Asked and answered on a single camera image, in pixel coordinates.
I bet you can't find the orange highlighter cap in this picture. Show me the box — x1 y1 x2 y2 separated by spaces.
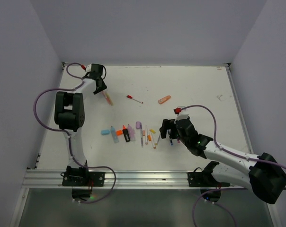
116 130 123 136

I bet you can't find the purple highlighter cap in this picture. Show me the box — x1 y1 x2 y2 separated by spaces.
135 121 142 129

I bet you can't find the black orange highlighter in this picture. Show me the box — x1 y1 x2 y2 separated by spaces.
122 125 131 142

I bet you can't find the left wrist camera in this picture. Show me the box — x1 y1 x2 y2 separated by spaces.
85 64 92 72

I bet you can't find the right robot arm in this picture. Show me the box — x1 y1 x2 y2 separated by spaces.
160 118 286 204

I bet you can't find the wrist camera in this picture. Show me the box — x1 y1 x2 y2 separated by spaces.
85 64 92 72
175 110 189 121

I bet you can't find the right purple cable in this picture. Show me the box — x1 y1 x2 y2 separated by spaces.
175 105 286 227

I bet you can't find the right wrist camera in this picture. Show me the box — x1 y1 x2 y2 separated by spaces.
175 110 189 121

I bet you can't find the light blue highlighter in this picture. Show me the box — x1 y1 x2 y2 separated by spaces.
110 126 119 143

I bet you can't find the clear purple gel pen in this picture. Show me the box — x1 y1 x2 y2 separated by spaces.
140 124 143 148

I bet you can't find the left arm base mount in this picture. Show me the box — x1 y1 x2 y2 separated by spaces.
60 166 105 203

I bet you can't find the aluminium front rail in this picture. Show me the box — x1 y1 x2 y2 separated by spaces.
23 170 250 190

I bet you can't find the white orange marker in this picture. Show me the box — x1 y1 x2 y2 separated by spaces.
150 132 156 149

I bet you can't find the purple highlighter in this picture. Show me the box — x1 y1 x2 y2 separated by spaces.
127 124 135 141

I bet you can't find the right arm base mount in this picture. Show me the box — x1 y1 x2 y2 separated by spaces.
187 161 230 203

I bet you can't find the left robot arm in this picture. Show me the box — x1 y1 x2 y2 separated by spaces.
54 62 107 186

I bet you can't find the red cap pen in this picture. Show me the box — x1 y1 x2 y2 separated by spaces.
126 95 143 104

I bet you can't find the yellow pink pen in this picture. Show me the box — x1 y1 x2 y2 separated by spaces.
102 91 114 106

